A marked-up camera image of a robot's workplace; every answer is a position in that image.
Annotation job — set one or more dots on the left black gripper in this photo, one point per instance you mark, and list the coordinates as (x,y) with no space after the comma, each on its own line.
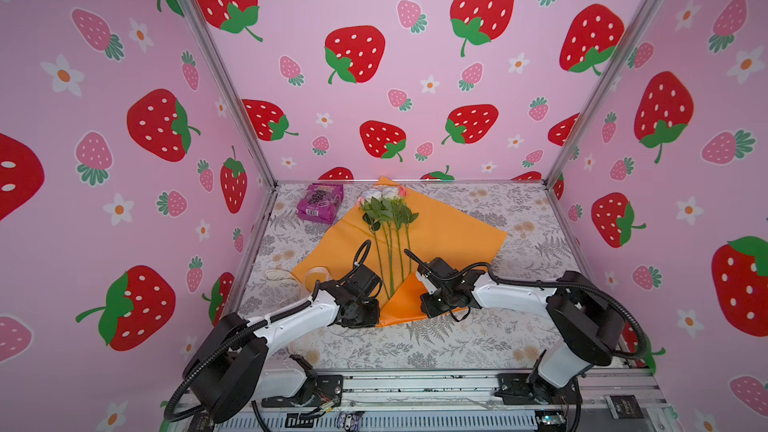
(375,315)

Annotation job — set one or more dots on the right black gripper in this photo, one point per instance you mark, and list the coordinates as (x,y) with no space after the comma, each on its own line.
(426,307)

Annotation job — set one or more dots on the orange wrapping paper sheet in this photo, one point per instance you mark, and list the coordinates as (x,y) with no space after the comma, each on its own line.
(440,231)

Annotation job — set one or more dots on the pale fake flower stem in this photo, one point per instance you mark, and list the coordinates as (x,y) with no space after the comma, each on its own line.
(390,246)

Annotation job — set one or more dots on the pink fake rose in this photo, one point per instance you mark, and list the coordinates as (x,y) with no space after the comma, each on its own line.
(404,215)

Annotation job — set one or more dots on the white printed ribbon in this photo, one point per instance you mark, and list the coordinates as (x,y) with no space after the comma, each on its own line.
(303,283)

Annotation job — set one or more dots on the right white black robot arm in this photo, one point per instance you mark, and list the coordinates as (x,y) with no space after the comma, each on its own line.
(594,327)

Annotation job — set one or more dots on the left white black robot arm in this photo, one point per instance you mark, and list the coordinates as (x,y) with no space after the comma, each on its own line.
(223,376)

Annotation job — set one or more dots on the purple snack packet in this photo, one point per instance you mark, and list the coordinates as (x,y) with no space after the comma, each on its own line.
(320,203)

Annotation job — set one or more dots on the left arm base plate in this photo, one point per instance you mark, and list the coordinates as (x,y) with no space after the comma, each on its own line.
(314,392)

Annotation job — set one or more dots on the aluminium frame rail base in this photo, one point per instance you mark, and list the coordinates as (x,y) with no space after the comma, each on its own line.
(604,399)

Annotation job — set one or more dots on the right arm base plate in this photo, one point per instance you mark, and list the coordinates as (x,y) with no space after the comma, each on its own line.
(515,388)

